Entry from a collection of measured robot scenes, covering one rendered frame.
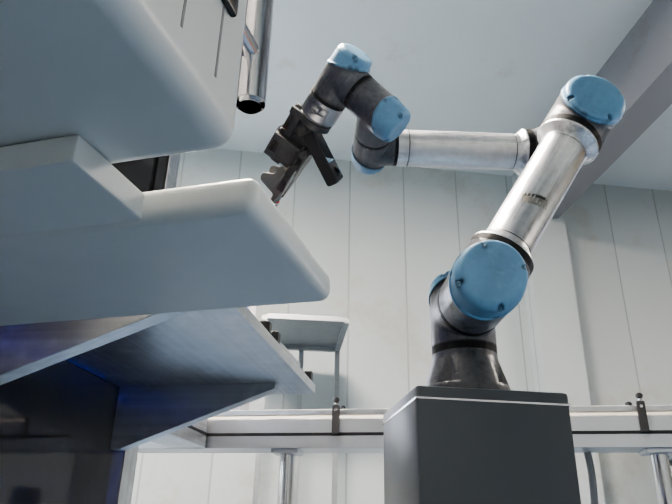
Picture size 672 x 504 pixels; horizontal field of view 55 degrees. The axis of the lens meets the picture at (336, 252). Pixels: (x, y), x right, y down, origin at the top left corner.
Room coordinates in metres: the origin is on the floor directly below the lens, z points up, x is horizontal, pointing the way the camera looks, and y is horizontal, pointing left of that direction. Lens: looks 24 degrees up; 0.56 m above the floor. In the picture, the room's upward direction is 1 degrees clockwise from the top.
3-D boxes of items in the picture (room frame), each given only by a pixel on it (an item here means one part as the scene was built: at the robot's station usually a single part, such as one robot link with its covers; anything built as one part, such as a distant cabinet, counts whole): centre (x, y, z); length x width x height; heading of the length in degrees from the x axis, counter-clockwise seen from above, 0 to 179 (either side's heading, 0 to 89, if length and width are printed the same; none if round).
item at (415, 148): (1.13, -0.27, 1.31); 0.49 x 0.11 x 0.12; 93
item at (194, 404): (1.35, 0.28, 0.79); 0.34 x 0.03 x 0.13; 80
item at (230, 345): (1.11, 0.34, 0.87); 0.70 x 0.48 x 0.02; 170
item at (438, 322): (1.12, -0.24, 0.96); 0.13 x 0.12 x 0.14; 3
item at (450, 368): (1.13, -0.24, 0.84); 0.15 x 0.15 x 0.10
